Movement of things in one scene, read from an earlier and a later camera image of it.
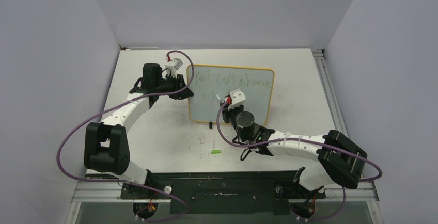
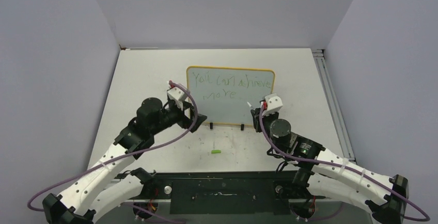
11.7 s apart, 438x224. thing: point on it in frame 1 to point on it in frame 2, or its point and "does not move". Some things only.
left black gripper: (178, 82) to (186, 122)
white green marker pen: (219, 98) to (250, 105)
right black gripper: (227, 112) to (256, 113)
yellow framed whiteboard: (212, 83) does not move
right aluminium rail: (319, 54) does not move
